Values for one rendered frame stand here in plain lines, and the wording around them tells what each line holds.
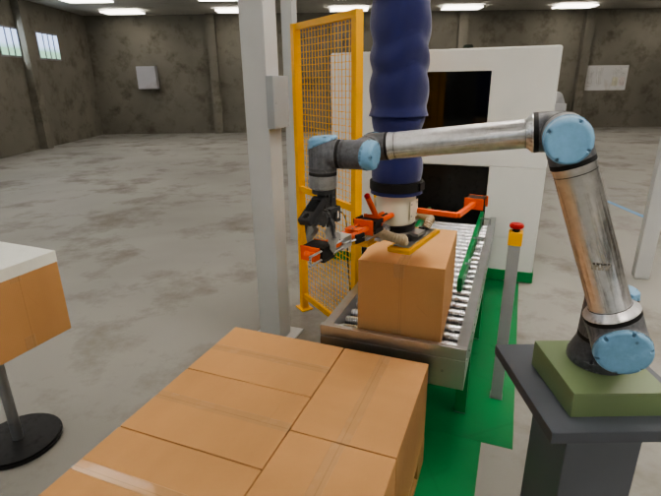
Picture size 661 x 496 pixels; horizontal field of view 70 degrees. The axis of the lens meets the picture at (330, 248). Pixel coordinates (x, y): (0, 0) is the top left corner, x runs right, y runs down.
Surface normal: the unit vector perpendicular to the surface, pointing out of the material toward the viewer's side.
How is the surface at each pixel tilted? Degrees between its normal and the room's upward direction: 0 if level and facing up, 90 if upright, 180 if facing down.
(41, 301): 90
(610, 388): 3
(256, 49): 90
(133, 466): 0
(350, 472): 0
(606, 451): 90
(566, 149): 85
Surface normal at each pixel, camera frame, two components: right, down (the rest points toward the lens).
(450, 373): -0.37, 0.31
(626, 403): 0.00, 0.33
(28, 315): 0.92, 0.11
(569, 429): -0.01, -0.94
